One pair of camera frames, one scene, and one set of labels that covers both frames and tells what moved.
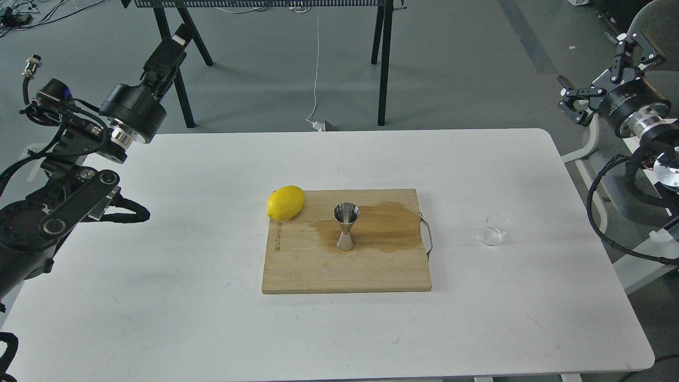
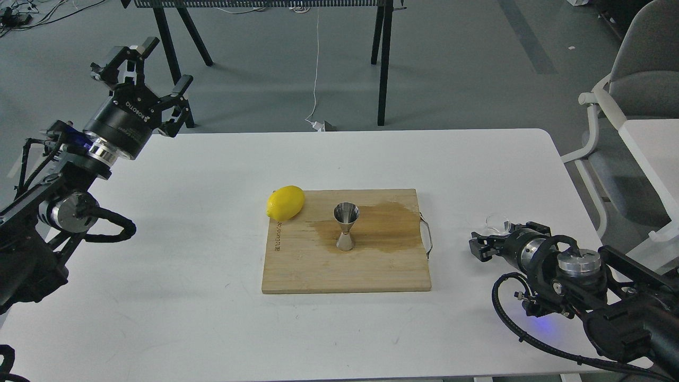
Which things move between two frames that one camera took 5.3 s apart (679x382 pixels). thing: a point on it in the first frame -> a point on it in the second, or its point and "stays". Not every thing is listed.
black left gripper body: [137, 107] stays
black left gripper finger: [160, 70] -> [109, 72]
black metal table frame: [380, 36] stays
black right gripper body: [629, 105] -> [521, 247]
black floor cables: [11, 19] stays
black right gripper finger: [579, 116] -> [485, 246]
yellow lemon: [285, 202] stays
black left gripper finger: [173, 48] -> [171, 128]
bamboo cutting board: [388, 254] stays
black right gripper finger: [645, 52] -> [532, 226]
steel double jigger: [346, 213] stays
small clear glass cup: [497, 224] stays
